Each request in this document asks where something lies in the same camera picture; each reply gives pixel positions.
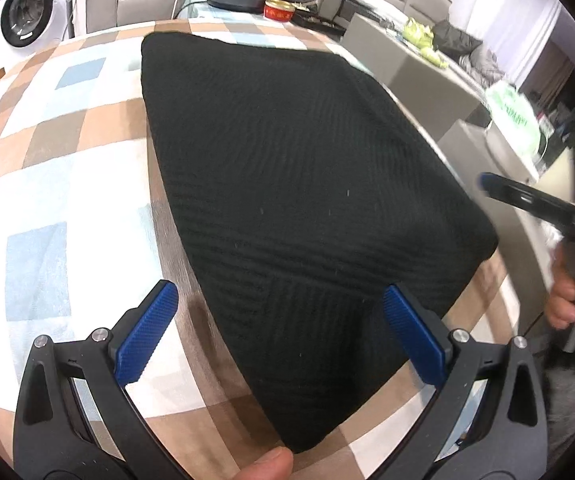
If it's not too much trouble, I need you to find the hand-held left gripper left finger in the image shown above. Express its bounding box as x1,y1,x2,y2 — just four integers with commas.
12,280,180,468

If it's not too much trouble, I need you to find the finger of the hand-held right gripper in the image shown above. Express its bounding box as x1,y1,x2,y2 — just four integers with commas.
478,172,575,227

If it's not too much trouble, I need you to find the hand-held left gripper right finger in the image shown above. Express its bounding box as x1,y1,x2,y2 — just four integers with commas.
383,284,549,471

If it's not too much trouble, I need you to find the black knit garment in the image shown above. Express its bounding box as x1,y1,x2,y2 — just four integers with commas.
140,32,499,453

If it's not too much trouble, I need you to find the grey clothes pile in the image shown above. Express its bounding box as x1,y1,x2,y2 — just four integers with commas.
436,20,507,87

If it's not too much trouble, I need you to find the person's right hand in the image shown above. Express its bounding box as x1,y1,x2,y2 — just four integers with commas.
546,244,575,332

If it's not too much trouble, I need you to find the person's left hand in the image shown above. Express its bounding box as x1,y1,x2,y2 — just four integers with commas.
240,447,295,480

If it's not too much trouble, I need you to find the green plastic bag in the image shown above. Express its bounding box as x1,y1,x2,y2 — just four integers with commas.
485,80,544,157

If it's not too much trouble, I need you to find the grey cabinet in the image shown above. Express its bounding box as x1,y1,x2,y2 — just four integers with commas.
342,12,543,261

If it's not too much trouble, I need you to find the checkered blanket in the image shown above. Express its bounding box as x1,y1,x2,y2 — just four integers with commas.
0,16,521,480

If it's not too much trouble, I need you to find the yellow-green item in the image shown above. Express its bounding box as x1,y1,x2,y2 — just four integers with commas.
403,17,449,68

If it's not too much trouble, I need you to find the red round tin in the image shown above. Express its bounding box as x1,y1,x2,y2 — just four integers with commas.
264,0,296,22

